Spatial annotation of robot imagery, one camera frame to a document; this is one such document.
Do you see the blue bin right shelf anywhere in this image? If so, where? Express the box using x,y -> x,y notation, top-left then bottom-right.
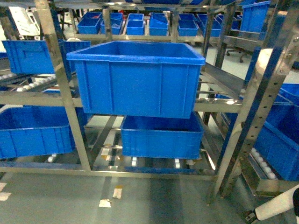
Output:
255,84 -> 299,181

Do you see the blue bin lower middle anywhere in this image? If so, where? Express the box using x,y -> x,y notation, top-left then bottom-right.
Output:
121,112 -> 204,159

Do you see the large blue bin upper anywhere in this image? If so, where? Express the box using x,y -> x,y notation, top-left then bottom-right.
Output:
66,41 -> 206,119

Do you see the small blue bin background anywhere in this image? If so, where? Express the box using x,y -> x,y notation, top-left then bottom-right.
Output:
110,13 -> 123,35
78,12 -> 102,35
178,14 -> 199,37
149,13 -> 168,36
126,14 -> 145,35

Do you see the blue bin lower left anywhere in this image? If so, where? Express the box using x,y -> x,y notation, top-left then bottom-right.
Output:
0,106 -> 75,159

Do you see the blue bin far left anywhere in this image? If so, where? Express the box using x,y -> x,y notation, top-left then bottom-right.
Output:
1,39 -> 91,75

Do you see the tall blue bin background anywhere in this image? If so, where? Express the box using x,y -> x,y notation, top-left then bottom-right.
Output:
240,0 -> 271,33

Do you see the stainless steel shelf frame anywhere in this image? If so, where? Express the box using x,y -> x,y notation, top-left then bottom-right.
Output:
0,0 -> 299,198

